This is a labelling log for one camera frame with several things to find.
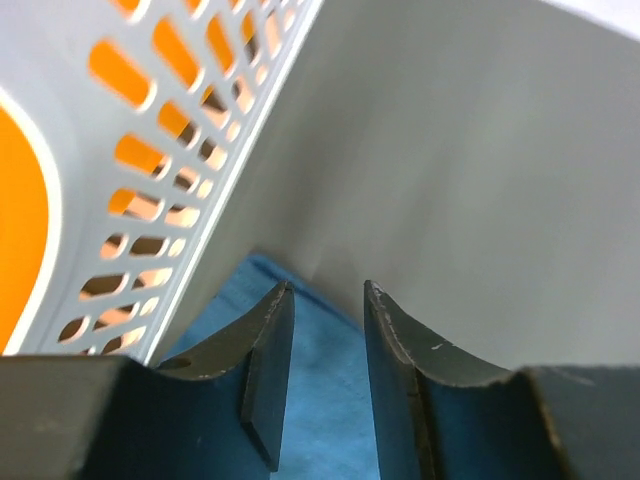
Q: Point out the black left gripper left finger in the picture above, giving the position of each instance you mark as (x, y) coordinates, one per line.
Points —
(214, 411)

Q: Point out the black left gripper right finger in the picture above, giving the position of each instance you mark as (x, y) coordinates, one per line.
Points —
(443, 413)

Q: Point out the blue t shirt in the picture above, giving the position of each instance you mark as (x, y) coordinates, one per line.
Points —
(328, 430)

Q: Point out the orange plastic board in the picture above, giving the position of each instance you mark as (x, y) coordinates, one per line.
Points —
(20, 225)

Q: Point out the white perforated plastic basket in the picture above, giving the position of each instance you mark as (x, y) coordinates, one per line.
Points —
(140, 175)

